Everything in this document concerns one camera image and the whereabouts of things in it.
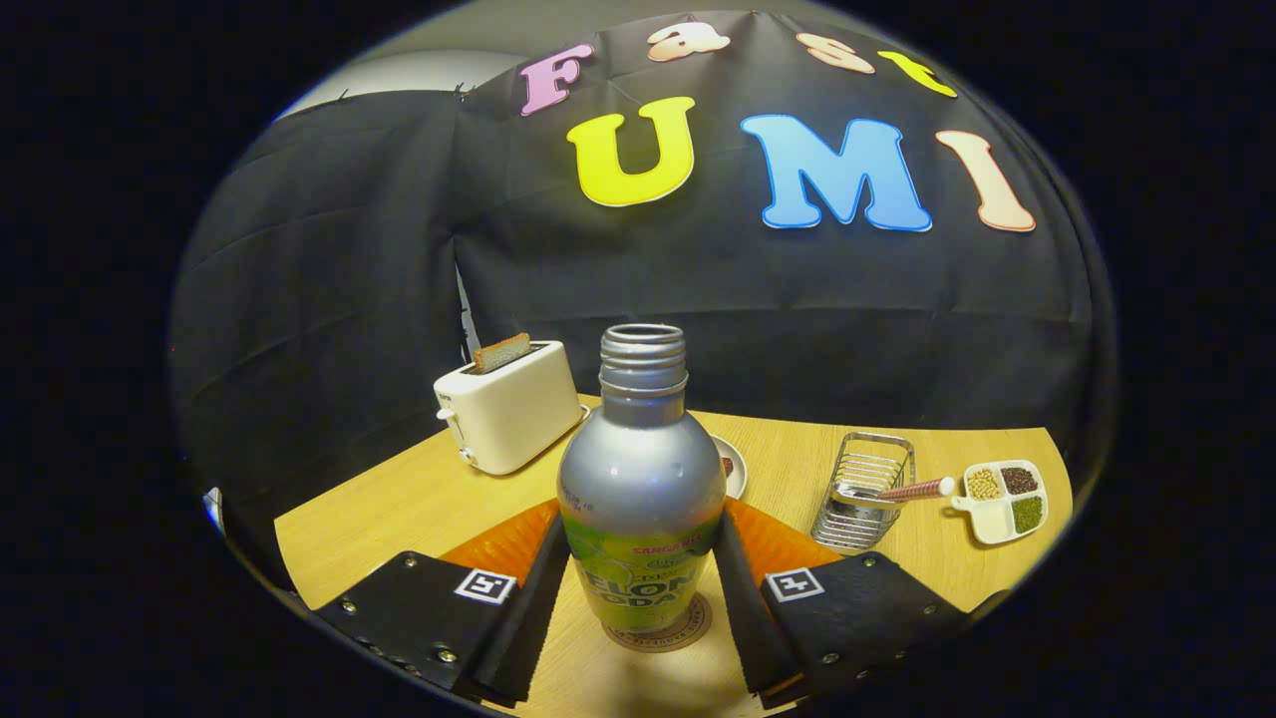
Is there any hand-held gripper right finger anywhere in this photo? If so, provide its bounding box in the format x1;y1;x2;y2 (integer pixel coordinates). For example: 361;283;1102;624
713;499;1008;711

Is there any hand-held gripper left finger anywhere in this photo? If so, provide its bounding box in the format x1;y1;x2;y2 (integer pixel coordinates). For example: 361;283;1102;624
311;499;574;709

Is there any round cork coaster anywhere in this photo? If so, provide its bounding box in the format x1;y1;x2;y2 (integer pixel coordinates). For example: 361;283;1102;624
601;592;714;654

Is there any silver bottle with green label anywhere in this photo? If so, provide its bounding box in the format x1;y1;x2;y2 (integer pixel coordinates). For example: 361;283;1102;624
556;323;728;634

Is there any grey round plate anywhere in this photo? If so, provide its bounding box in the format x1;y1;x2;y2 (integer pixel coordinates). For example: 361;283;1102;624
710;434;749;501

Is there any wooden table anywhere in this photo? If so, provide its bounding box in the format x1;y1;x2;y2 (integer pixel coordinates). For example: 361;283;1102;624
274;394;1075;718

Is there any white toaster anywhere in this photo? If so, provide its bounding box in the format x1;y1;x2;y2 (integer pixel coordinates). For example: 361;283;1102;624
434;340;591;476

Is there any toast slice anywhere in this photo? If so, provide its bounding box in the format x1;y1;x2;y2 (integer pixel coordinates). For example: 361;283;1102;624
472;333;532;375

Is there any white divided dish of beans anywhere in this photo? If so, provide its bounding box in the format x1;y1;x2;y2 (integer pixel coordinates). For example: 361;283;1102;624
949;459;1050;545

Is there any black backdrop cloth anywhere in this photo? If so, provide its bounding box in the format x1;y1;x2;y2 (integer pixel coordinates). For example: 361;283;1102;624
167;10;1113;589

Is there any metal wire basket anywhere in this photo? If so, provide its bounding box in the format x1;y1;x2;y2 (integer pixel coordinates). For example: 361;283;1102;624
809;432;916;555

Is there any spoon with pink handle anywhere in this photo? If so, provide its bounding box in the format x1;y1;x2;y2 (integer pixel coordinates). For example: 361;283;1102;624
835;476;956;507

